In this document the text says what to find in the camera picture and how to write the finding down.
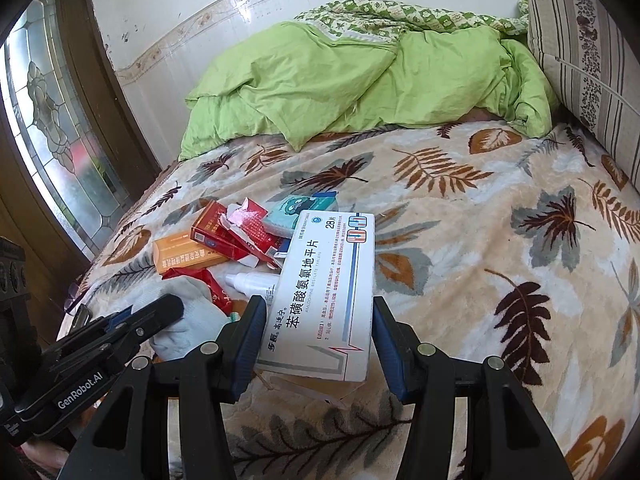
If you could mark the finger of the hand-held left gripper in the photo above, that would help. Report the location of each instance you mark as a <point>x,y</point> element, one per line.
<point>155,310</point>

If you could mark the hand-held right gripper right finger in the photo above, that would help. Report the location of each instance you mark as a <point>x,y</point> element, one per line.
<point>387,350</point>

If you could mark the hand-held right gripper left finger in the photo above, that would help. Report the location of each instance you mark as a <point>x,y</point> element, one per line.
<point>250,341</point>

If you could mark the orange cardboard box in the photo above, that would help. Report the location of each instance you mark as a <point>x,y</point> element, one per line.
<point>185,255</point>

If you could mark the white medicine box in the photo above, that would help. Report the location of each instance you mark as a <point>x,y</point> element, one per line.
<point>325,295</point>

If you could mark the torn red paper packet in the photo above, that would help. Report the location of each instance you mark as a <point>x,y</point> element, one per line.
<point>255,230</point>

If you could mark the white cloth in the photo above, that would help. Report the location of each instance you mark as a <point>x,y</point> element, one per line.
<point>195,320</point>

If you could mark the red foil sachet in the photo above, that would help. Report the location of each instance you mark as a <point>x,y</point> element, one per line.
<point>200,280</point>

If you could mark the white dropper bottle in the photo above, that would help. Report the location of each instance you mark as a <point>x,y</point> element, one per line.
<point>250,282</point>

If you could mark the black phone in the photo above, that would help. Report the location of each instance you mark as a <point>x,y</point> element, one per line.
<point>80,318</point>

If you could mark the red cigarette pack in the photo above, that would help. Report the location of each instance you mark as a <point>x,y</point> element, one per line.
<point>212,230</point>

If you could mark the leaf print blanket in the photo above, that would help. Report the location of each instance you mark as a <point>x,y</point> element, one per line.
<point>475,285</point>

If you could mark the teal tissue packet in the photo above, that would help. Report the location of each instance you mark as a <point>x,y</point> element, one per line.
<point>295,212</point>

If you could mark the blue and white box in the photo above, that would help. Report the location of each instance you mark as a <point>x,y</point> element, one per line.
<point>327,195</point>

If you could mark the stained glass pane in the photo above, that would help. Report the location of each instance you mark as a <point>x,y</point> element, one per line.
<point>45,125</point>

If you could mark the green duvet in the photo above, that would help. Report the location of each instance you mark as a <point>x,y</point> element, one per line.
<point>320,80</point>

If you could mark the striped floral cushion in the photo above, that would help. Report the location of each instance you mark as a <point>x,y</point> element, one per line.
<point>585,60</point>

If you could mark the wooden door frame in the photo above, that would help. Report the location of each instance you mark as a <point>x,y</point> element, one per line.
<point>120,90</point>

